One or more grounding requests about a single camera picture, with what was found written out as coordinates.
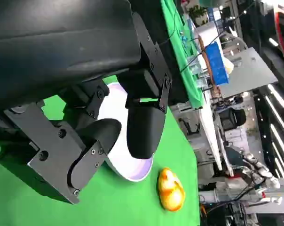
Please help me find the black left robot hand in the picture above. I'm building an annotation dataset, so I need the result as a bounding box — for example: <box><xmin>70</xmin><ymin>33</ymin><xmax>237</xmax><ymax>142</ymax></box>
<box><xmin>0</xmin><ymin>0</ymin><xmax>173</xmax><ymax>205</ymax></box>

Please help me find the green cloth on background table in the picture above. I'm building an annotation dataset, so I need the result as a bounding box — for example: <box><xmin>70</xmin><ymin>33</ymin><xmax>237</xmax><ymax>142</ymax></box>
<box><xmin>160</xmin><ymin>0</ymin><xmax>205</xmax><ymax>109</ymax></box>

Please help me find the lilac plate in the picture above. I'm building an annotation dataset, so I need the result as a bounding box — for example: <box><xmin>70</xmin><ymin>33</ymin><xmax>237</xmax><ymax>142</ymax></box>
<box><xmin>95</xmin><ymin>82</ymin><xmax>154</xmax><ymax>182</ymax></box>

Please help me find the potted plant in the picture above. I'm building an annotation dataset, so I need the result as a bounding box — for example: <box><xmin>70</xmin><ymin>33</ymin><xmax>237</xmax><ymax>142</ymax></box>
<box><xmin>188</xmin><ymin>4</ymin><xmax>210</xmax><ymax>27</ymax></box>

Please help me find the blue box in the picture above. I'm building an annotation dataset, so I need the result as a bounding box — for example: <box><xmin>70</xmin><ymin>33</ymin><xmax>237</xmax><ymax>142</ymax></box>
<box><xmin>205</xmin><ymin>42</ymin><xmax>229</xmax><ymax>86</ymax></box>

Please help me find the white background table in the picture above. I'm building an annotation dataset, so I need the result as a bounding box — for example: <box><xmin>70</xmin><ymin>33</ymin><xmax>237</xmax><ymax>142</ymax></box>
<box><xmin>198</xmin><ymin>89</ymin><xmax>234</xmax><ymax>177</ymax></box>

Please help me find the round orange white bread roll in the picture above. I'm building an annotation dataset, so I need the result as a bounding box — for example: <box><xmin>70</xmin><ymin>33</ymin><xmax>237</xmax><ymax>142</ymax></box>
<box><xmin>157</xmin><ymin>167</ymin><xmax>186</xmax><ymax>212</ymax></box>

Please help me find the black office chair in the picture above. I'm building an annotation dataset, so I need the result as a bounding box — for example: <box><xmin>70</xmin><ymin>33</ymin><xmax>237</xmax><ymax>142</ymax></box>
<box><xmin>216</xmin><ymin>107</ymin><xmax>247</xmax><ymax>130</ymax></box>

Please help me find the grey panel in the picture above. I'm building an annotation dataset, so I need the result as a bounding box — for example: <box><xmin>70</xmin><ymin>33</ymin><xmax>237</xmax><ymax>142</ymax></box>
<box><xmin>219</xmin><ymin>47</ymin><xmax>278</xmax><ymax>97</ymax></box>

